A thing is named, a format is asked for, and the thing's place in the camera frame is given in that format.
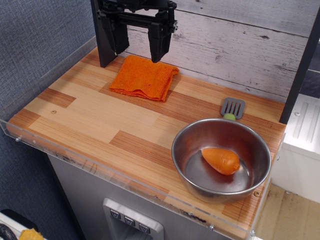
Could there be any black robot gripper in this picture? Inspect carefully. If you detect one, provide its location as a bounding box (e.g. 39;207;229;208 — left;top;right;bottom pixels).
99;0;178;63

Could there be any stainless steel bowl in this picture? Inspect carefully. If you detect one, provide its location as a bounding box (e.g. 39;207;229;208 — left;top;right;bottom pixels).
171;118;272;204

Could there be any orange toy carrot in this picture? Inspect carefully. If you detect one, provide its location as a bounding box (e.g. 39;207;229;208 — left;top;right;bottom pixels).
201;147;240;176

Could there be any folded orange cloth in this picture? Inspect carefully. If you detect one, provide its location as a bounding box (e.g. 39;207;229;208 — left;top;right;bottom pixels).
109;55;179;102

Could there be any grey toy spatula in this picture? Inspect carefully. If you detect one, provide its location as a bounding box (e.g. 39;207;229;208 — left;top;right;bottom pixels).
220;97;246;120

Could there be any clear acrylic table guard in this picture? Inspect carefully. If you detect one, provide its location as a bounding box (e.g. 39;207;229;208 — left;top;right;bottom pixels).
0;39;285;240

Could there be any grey toy fridge cabinet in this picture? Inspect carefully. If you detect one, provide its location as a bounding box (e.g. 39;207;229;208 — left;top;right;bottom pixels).
46;152;226;240

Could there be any silver dispenser button panel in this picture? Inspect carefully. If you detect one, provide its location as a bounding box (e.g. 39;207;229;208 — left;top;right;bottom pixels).
103;197;165;240

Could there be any black left upright post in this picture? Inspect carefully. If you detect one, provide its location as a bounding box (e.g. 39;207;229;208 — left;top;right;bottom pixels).
90;0;117;68

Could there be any black upright post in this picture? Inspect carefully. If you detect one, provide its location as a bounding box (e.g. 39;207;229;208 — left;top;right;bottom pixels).
90;0;117;68
279;9;320;124

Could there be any black right upright post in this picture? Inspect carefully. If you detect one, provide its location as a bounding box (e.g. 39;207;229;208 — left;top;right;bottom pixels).
279;9;320;124

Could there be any white aluminium frame block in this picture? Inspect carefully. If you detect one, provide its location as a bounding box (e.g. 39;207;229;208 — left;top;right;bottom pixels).
270;94;320;203

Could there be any white rail with black base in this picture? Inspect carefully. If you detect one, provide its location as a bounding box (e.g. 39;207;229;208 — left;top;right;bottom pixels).
0;209;39;240

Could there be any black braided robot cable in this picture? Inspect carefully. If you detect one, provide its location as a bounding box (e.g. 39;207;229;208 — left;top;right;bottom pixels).
0;223;16;240

